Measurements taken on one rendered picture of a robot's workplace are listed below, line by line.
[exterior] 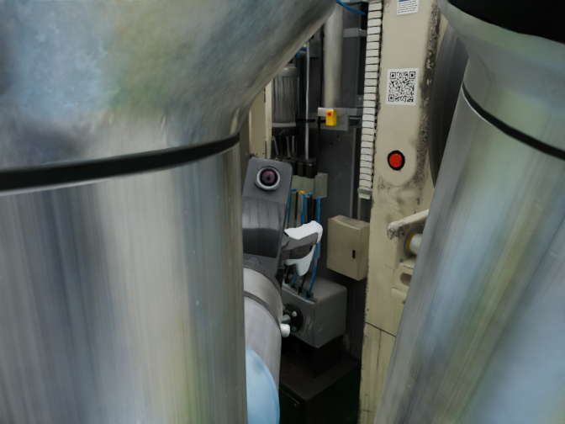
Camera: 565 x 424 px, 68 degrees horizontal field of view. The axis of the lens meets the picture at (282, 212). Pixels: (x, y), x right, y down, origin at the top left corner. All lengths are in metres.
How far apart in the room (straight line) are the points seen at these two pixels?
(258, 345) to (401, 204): 0.78
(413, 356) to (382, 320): 0.97
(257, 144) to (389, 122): 0.30
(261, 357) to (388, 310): 0.87
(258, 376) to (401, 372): 0.09
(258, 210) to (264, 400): 0.20
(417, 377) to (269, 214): 0.25
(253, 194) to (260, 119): 0.54
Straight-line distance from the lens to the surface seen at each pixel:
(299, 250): 0.43
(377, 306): 1.13
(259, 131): 0.93
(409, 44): 0.98
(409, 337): 0.17
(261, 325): 0.28
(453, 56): 0.70
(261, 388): 0.24
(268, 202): 0.39
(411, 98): 0.97
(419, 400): 0.18
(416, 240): 0.92
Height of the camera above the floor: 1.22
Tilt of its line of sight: 16 degrees down
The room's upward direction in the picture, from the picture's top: straight up
